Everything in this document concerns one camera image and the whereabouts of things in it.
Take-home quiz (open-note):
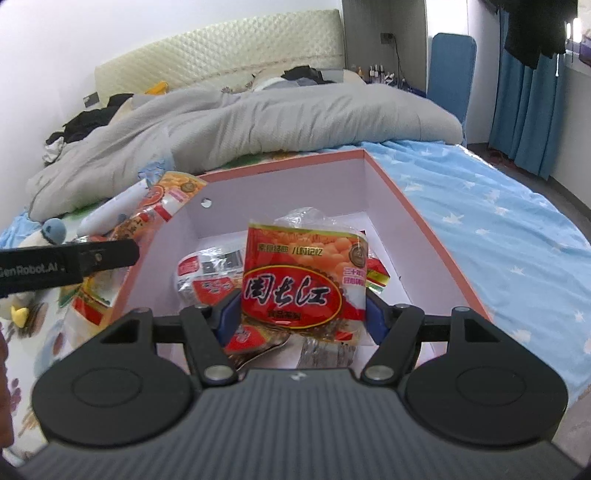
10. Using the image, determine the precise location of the cream quilted headboard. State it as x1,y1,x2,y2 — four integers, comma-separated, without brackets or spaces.
95,9,347,95

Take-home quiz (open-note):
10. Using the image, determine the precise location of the red orange snack packet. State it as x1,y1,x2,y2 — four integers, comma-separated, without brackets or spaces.
240,208,370,348

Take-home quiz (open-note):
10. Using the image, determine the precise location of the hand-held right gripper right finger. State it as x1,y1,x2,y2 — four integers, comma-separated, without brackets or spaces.
361,290,502,386

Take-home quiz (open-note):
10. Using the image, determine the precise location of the red green snack packet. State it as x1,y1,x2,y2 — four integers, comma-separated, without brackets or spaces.
365,256,391,292

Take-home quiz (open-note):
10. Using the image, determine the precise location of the pink cardboard box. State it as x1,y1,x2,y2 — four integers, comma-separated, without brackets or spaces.
108,148,492,370

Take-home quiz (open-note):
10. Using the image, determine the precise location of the white plastic bottle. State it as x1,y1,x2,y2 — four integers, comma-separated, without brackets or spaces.
76,180,149,237

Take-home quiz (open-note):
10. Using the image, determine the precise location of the pile of snack packets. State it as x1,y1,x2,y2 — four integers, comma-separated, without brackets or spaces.
60,171,208,342

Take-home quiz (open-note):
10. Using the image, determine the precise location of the heap of black clothes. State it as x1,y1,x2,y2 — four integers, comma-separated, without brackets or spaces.
45,93,134,145

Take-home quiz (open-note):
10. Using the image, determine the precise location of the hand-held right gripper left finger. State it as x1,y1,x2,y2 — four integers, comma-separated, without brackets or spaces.
99,295,243,386

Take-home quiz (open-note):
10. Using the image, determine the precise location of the black garment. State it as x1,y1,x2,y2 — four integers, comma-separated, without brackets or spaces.
283,66,338,86

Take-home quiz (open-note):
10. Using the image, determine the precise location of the blue padded board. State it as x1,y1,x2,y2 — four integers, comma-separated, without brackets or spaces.
427,33,477,139

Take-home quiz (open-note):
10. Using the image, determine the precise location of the row of small bottles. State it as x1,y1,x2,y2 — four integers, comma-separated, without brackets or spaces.
358,65,402,86

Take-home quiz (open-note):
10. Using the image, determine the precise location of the red label clear snack packet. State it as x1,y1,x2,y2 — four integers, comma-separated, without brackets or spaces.
224,323,296,366

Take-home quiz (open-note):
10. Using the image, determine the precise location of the clear brown strips snack packet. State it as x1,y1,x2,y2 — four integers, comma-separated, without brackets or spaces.
173,249,245,308

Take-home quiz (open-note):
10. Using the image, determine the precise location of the grey duvet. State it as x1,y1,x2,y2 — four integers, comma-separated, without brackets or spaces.
27,83,465,220

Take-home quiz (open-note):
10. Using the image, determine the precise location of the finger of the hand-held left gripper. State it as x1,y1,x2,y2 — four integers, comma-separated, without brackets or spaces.
78,239,140,278

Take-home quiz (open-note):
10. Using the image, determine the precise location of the hanging black jacket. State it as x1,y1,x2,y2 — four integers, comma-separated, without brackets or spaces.
503,0,580,70

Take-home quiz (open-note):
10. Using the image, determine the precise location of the plush duck toy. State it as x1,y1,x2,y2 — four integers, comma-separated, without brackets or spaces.
0,218,66,329

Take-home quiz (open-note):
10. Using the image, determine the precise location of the crumpled blue plastic bag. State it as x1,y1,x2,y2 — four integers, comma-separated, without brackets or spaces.
139,159,178,185

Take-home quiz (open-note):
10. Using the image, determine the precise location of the blue curtain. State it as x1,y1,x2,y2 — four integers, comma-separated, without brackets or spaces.
488,9,571,181

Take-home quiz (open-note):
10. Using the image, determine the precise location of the silver snack packet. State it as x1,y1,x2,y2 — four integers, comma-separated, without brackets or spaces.
295,335,357,370

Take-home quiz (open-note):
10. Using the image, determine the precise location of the blue star bed sheet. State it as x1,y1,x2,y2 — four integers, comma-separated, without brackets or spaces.
369,141,591,416

